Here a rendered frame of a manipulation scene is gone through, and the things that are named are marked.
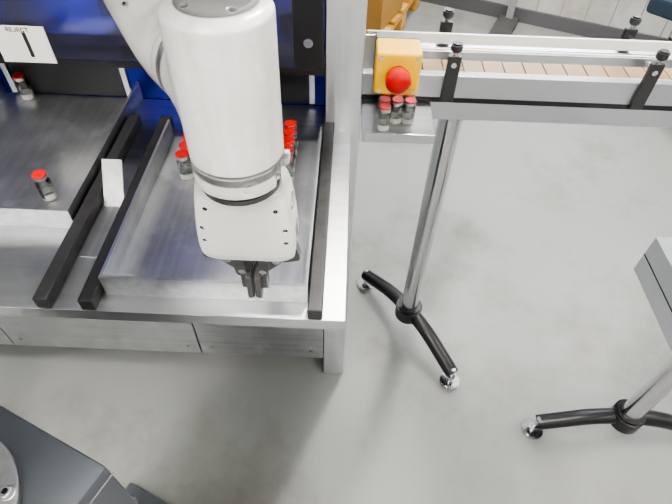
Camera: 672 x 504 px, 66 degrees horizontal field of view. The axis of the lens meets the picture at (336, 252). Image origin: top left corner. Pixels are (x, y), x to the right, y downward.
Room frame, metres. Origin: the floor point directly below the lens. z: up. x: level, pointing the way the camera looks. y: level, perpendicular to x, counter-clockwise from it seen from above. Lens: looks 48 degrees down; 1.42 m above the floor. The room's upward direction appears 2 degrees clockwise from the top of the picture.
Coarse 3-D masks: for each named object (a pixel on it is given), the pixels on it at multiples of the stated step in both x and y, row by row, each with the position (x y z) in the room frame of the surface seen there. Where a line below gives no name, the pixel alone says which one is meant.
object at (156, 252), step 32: (320, 128) 0.72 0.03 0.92; (160, 160) 0.65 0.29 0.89; (320, 160) 0.67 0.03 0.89; (160, 192) 0.59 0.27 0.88; (192, 192) 0.59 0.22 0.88; (128, 224) 0.49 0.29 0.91; (160, 224) 0.52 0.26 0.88; (192, 224) 0.52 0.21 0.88; (128, 256) 0.46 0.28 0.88; (160, 256) 0.46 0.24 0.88; (192, 256) 0.46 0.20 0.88; (128, 288) 0.39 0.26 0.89; (160, 288) 0.39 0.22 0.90; (192, 288) 0.39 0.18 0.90; (224, 288) 0.39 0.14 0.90; (288, 288) 0.39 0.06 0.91
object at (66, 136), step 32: (0, 96) 0.83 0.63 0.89; (64, 96) 0.84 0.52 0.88; (96, 96) 0.85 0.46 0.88; (128, 96) 0.80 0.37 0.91; (0, 128) 0.74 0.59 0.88; (32, 128) 0.74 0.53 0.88; (64, 128) 0.74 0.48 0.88; (96, 128) 0.75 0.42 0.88; (0, 160) 0.65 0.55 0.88; (32, 160) 0.65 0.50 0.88; (64, 160) 0.66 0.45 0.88; (96, 160) 0.62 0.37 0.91; (0, 192) 0.58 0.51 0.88; (32, 192) 0.58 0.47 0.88; (64, 192) 0.58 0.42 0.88; (0, 224) 0.51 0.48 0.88; (32, 224) 0.51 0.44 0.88; (64, 224) 0.51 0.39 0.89
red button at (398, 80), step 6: (390, 72) 0.74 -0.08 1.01; (396, 72) 0.73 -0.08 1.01; (402, 72) 0.73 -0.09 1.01; (408, 72) 0.74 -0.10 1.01; (390, 78) 0.73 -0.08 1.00; (396, 78) 0.73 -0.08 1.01; (402, 78) 0.73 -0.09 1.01; (408, 78) 0.73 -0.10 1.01; (390, 84) 0.73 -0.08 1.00; (396, 84) 0.73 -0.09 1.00; (402, 84) 0.73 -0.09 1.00; (408, 84) 0.73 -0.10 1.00; (390, 90) 0.73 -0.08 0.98; (396, 90) 0.73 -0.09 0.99; (402, 90) 0.73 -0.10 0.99
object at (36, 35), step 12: (0, 36) 0.77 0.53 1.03; (12, 36) 0.77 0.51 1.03; (36, 36) 0.77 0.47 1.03; (0, 48) 0.77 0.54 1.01; (12, 48) 0.77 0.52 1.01; (24, 48) 0.77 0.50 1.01; (36, 48) 0.77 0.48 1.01; (48, 48) 0.77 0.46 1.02; (12, 60) 0.77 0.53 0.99; (24, 60) 0.77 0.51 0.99; (36, 60) 0.77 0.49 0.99; (48, 60) 0.77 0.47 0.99
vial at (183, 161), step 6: (180, 150) 0.63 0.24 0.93; (186, 150) 0.63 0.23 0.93; (180, 156) 0.62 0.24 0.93; (186, 156) 0.62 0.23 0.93; (180, 162) 0.62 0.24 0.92; (186, 162) 0.62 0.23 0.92; (180, 168) 0.62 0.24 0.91; (186, 168) 0.62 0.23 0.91; (180, 174) 0.62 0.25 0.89; (186, 174) 0.62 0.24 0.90; (192, 174) 0.62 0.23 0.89
